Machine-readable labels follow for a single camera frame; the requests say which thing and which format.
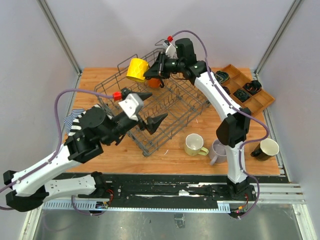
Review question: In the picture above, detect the purple cable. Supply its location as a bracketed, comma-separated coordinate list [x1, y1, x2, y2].
[172, 30, 270, 221]
[0, 89, 118, 216]

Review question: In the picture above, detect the lilac ceramic mug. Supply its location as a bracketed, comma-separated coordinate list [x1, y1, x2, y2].
[208, 139, 227, 166]

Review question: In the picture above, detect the black white striped cloth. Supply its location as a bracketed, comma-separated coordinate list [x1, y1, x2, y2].
[66, 109, 86, 136]

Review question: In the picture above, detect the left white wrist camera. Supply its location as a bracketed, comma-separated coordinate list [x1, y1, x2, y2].
[118, 93, 144, 122]

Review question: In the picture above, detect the aluminium frame post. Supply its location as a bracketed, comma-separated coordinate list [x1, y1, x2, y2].
[252, 0, 304, 80]
[37, 0, 82, 76]

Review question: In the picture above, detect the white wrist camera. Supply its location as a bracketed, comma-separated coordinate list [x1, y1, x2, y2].
[162, 40, 176, 59]
[118, 93, 144, 122]

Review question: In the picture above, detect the orange ceramic mug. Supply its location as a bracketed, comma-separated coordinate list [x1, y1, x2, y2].
[147, 78, 165, 89]

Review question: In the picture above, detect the black cable bundle near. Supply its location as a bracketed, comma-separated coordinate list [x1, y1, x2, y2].
[232, 89, 252, 103]

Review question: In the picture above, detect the yellow enamel mug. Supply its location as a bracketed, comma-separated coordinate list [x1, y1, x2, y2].
[126, 58, 150, 83]

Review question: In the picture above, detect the cream ceramic mug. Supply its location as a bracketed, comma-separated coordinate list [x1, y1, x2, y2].
[184, 133, 209, 157]

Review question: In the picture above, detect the grey wire dish rack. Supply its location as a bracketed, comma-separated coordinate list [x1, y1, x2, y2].
[94, 57, 210, 157]

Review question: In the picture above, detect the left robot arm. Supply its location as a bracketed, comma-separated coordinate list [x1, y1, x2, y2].
[1, 88, 167, 212]

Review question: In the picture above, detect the black cable bundle right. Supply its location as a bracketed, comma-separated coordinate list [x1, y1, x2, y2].
[242, 80, 263, 96]

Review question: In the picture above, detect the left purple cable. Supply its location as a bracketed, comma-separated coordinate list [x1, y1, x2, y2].
[0, 89, 118, 216]

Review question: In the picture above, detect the black mug white inside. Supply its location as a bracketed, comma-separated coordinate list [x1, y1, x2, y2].
[250, 138, 280, 161]

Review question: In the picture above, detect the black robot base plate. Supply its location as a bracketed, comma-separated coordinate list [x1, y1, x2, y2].
[52, 172, 286, 210]

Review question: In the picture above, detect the black cable bundle far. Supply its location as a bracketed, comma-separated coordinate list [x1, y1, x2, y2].
[215, 70, 231, 83]

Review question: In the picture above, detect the wooden compartment tray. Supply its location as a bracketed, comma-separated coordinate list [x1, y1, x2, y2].
[215, 64, 275, 116]

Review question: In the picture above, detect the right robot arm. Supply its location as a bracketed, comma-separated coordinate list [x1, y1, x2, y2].
[143, 36, 251, 200]

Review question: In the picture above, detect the left aluminium frame post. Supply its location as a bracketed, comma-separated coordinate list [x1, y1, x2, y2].
[37, 0, 82, 76]

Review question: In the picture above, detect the slotted cable duct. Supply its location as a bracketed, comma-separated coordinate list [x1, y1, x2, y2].
[42, 198, 231, 214]

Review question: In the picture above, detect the right aluminium frame post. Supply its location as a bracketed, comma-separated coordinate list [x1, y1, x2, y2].
[252, 0, 304, 80]

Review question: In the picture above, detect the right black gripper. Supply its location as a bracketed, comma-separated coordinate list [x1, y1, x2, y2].
[144, 51, 185, 80]

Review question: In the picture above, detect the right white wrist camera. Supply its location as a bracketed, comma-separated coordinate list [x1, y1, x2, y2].
[162, 40, 176, 59]

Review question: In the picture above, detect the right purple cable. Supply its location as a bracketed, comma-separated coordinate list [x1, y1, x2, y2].
[172, 30, 270, 221]

